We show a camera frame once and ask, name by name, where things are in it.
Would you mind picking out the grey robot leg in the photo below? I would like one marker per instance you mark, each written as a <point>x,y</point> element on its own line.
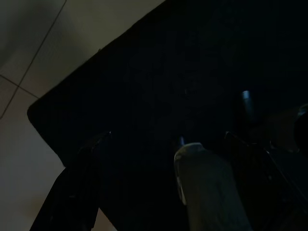
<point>207,187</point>

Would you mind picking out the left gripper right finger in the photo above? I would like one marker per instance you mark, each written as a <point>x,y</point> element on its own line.
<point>276,192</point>

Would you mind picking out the black floor mat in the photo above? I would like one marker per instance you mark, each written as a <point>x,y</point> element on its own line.
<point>168,60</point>

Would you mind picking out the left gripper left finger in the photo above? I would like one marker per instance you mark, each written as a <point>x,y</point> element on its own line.
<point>72,187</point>

